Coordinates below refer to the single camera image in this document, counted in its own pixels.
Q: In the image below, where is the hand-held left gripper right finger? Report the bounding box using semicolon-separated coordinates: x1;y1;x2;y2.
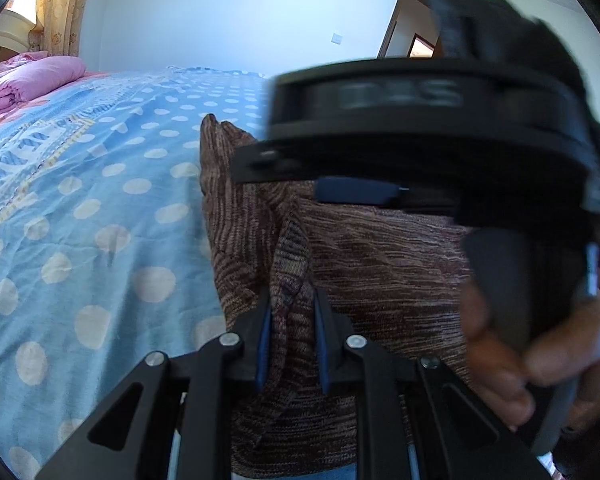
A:
312;287;561;480

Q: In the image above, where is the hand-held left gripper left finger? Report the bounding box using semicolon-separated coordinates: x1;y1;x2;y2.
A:
34;287;272;480

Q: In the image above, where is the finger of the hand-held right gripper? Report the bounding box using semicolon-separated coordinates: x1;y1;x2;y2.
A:
231;142;456;213

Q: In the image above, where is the brown knit sweater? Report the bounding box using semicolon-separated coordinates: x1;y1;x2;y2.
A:
200;112;481;476

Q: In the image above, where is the person's right hand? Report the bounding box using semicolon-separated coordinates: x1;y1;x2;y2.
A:
462;280;600;436

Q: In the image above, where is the polka dot bed sheet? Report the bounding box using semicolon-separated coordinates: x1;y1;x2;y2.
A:
0;65;358;480

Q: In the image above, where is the pink folded quilt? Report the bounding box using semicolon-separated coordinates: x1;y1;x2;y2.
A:
0;51;87;123

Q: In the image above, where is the yellow patterned curtain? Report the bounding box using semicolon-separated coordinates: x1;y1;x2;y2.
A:
35;0;91;58

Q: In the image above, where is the wooden headboard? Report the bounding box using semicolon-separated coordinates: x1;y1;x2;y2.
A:
0;10;46;73

